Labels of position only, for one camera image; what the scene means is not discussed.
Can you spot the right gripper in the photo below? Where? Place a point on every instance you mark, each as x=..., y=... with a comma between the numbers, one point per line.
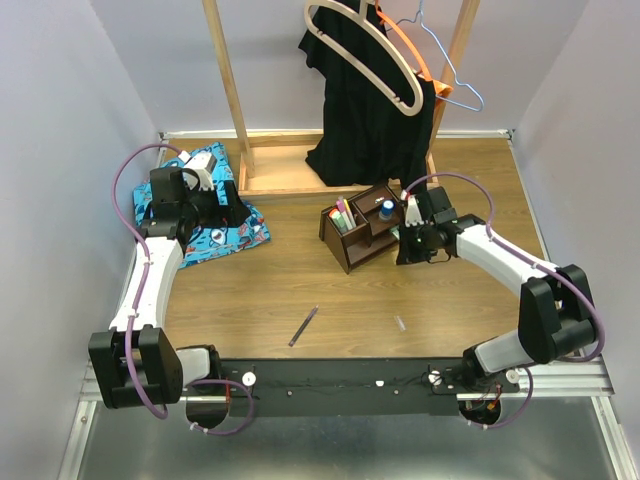
x=406, y=254

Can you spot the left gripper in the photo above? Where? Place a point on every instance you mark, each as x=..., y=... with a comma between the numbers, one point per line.
x=233, y=214

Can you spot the blue small bottle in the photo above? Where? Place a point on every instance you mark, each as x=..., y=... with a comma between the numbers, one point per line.
x=386, y=210

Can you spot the yellow white marker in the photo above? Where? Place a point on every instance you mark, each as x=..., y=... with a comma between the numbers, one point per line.
x=349, y=213

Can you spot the mint green highlighter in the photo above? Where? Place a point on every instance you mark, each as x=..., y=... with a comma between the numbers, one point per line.
x=343, y=226

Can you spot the pink red pen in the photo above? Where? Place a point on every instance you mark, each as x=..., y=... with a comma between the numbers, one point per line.
x=342, y=209

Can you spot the purple thin pen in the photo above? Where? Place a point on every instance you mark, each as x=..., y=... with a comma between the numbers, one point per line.
x=303, y=326

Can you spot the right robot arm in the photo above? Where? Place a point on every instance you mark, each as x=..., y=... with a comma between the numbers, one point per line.
x=556, y=310

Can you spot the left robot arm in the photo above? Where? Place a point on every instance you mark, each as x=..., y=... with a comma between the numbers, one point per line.
x=133, y=360

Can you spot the blue shark print cloth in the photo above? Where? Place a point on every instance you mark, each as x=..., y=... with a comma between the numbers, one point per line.
x=230, y=235

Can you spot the brown wooden desk organizer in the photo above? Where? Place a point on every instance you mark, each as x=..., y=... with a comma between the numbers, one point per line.
x=370, y=238

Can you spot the small clear tube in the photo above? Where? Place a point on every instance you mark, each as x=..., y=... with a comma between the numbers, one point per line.
x=400, y=323

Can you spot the orange plastic hanger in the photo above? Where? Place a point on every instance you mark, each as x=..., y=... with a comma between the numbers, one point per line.
x=442, y=90

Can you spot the beige wooden hanger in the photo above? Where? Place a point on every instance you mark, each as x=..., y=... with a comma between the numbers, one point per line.
x=347, y=31

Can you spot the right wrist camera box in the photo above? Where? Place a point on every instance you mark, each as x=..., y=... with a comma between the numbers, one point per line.
x=413, y=216

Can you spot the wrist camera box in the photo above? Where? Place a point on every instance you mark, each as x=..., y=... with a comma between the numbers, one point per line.
x=413, y=216
x=198, y=172

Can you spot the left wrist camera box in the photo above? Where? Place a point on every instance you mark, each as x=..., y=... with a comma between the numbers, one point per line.
x=198, y=172

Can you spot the wooden clothes rack frame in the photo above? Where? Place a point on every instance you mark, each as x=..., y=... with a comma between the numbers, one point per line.
x=267, y=166

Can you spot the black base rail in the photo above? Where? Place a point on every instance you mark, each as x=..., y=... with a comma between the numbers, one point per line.
x=347, y=387

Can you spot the blue wire hanger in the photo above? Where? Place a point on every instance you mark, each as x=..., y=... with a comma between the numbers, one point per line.
x=453, y=53

